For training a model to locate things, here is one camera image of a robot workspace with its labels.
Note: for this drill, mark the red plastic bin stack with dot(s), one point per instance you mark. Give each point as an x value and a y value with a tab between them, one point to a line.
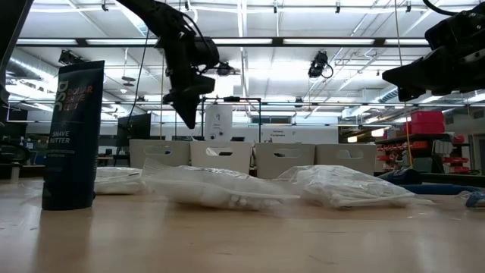
426	121

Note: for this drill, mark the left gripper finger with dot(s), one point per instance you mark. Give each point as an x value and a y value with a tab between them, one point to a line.
183	100
199	89

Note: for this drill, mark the black overhead camera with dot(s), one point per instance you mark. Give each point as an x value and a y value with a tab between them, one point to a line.
223	69

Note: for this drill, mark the black rectangular frame stand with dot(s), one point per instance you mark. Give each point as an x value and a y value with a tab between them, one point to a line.
231	99

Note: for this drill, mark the blue disposable razor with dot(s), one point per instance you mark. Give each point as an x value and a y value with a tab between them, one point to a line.
435	188

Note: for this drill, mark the black hanging ceiling camera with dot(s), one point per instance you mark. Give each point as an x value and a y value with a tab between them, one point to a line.
316	68

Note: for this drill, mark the black monitor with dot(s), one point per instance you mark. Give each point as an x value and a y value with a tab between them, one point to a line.
132	129

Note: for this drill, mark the black overhead light bar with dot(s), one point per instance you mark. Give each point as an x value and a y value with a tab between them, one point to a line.
276	41

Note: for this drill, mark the shelf with red bins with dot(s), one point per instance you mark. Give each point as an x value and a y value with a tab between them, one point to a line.
413	138

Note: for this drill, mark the navy shave butter tube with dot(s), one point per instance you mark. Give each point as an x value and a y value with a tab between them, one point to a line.
72	159
401	177

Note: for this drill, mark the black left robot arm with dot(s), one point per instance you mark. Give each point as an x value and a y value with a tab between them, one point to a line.
159	19

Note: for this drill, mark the black ceiling spotlights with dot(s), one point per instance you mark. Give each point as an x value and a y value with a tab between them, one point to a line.
68	57

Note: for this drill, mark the clear vanity pack bag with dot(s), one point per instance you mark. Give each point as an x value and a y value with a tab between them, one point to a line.
117	182
341	186
212	189

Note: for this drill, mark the white plastic storage bin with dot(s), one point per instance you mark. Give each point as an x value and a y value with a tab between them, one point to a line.
363	159
303	155
178	151
242	155

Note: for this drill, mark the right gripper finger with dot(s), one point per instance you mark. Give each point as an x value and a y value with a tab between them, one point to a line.
411	95
420	74

